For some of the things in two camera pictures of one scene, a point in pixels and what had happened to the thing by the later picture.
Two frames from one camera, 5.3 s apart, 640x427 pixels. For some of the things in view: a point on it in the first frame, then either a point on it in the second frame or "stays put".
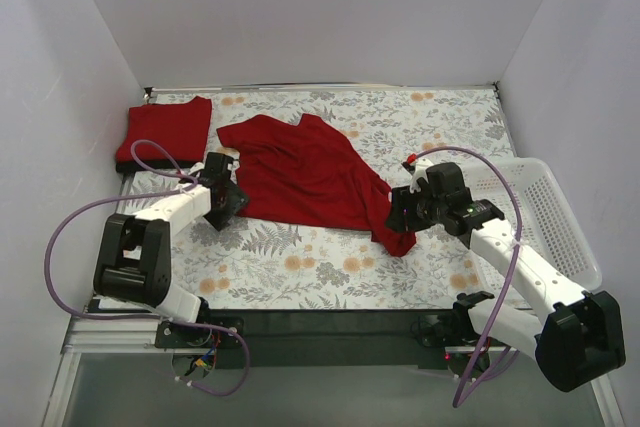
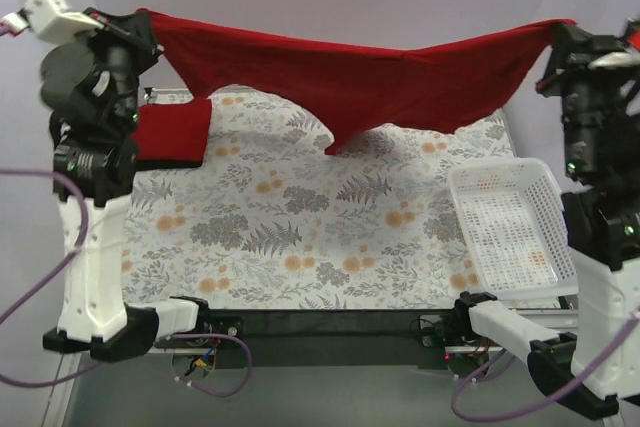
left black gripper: (232, 200) -> (138, 34)
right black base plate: (452, 328) stays put
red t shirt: (306, 171) -> (352, 89)
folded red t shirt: (181, 130) stays put
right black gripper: (400, 209) -> (562, 47)
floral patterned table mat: (254, 264) stays put
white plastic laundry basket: (548, 227) stays put
